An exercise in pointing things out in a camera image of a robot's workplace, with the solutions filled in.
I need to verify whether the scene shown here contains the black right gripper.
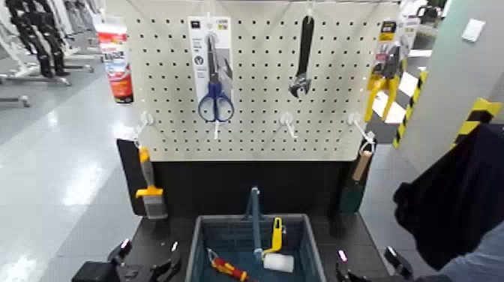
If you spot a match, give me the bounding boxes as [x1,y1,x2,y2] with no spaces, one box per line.
[336,245,414,282]

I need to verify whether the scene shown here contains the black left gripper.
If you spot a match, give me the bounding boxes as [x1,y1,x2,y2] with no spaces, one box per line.
[107,238,182,282]

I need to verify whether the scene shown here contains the blue grey plastic crate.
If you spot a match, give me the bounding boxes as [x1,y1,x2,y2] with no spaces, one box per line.
[184,213,327,282]

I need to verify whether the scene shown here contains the red yellow screwdriver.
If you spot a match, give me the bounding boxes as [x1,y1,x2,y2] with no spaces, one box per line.
[206,247,250,282]

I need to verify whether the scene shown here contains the black back panel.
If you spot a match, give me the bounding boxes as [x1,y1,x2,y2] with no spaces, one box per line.
[116,138,378,220]

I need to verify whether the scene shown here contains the narrow yellow black hazard strip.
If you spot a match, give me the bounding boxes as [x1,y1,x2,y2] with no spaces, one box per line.
[392,70,429,149]

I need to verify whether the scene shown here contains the white pegboard panel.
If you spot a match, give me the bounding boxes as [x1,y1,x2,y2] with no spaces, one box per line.
[124,0,401,162]

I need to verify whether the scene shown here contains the wide yellow black hazard strip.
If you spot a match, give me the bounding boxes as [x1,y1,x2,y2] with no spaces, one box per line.
[452,97,504,149]

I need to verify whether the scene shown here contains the red white hanging package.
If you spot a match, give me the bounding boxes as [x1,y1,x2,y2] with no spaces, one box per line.
[94,21,135,104]

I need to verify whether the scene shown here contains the grey metal stand base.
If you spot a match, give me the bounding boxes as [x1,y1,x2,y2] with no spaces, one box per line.
[0,94,32,108]
[0,62,95,88]

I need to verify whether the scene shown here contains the black adjustable wrench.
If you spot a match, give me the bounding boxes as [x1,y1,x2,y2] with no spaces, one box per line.
[288,14,315,98]

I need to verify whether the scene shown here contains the pliers packaging card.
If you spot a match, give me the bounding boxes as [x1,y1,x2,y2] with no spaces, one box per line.
[371,17,420,80]

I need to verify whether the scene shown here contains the black robot on stand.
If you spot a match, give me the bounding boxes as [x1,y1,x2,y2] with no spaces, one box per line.
[5,0,72,78]

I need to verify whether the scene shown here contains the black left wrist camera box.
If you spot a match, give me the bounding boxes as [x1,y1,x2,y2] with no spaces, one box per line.
[71,260,119,282]

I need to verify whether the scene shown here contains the yellow grey handled paint brush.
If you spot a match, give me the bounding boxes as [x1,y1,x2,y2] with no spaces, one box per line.
[134,146,168,220]

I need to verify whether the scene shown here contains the yellow handled paint roller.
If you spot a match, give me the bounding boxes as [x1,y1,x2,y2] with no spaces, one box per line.
[261,216,296,274]

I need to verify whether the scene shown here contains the blue crate carry handle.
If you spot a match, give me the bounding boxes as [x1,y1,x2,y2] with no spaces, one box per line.
[244,186,266,263]

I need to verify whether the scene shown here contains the yellow handled pliers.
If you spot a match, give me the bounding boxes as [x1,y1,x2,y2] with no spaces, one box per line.
[364,43,404,124]

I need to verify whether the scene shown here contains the blue handled scissors on card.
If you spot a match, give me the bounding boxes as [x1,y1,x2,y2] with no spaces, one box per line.
[187,15,234,104]

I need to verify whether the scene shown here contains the white wall plate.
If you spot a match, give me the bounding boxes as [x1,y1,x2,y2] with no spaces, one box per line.
[461,18,488,43]

